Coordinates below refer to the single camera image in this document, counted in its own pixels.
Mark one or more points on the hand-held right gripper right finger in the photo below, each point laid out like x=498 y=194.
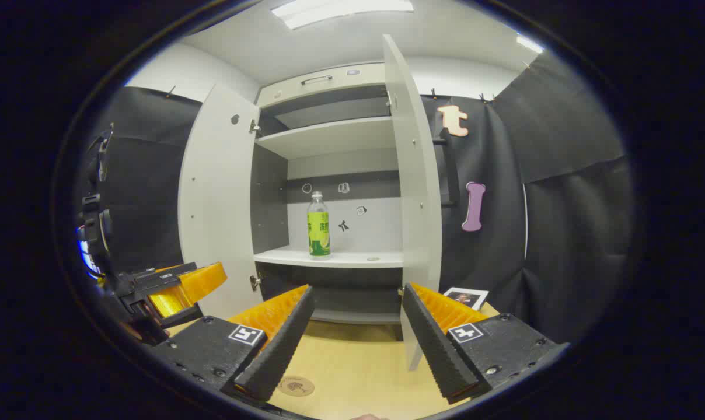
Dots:
x=437 y=350

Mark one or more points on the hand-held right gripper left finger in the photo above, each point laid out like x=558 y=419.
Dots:
x=282 y=350

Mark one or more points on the white-framed photo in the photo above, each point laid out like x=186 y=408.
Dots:
x=466 y=298

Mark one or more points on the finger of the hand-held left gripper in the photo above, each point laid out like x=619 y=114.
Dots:
x=171 y=303
x=206 y=280

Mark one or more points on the green tea bottle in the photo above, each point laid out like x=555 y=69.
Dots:
x=318 y=233

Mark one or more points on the white cabinet door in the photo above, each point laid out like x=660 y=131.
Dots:
x=414 y=175
x=218 y=192

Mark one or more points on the small ceiling light panel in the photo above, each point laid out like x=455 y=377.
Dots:
x=529 y=44

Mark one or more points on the white cabinet shelf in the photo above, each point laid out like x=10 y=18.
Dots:
x=352 y=256
x=329 y=137

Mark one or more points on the round wooden coaster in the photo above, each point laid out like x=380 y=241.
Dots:
x=297 y=386

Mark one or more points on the white cabinet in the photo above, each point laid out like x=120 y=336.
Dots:
x=352 y=230

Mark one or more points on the large ceiling light panel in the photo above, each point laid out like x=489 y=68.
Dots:
x=341 y=10

